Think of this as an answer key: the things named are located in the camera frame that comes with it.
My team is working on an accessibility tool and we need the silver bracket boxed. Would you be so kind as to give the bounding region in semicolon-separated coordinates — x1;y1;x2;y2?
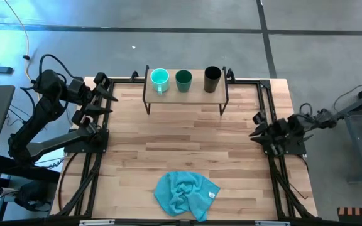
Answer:
79;219;116;226
255;220;291;226

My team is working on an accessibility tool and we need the black aluminium rig frame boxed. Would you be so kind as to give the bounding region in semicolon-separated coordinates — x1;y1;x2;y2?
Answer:
50;70;319;226

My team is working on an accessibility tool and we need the yellow power cable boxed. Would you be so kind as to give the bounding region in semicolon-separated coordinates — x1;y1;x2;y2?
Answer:
4;0;31;80

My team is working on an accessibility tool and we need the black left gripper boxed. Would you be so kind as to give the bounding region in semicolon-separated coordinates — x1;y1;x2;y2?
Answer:
71;72;119;126

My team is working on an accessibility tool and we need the wooden slatted bench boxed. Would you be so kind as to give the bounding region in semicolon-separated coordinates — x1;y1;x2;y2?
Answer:
337;206;362;224

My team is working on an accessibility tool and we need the blue microfibre towel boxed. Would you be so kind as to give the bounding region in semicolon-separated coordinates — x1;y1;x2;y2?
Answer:
153;171;221;223

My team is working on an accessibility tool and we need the tall black cup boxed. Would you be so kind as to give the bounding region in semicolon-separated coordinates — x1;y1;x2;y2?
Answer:
204;65;222;94

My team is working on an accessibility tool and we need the dark green cup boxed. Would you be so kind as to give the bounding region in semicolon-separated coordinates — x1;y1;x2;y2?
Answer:
175;69;193;94

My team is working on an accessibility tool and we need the white cardboard box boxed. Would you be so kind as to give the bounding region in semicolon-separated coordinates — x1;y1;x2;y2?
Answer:
35;153;65;172

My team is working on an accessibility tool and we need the black cable loop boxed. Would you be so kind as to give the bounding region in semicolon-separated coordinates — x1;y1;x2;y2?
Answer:
57;152;80;212

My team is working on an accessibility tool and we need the light teal mug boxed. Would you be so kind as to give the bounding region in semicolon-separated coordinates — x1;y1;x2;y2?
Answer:
150;68;170;96

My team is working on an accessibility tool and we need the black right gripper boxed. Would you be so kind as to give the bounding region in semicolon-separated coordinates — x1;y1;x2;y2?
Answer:
249;110;285;157

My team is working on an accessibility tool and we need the black bag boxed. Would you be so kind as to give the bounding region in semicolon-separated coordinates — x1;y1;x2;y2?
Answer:
14;180;52;212

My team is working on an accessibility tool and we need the wooden shelf with black legs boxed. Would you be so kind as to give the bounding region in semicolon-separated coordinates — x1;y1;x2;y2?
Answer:
142;65;229;116

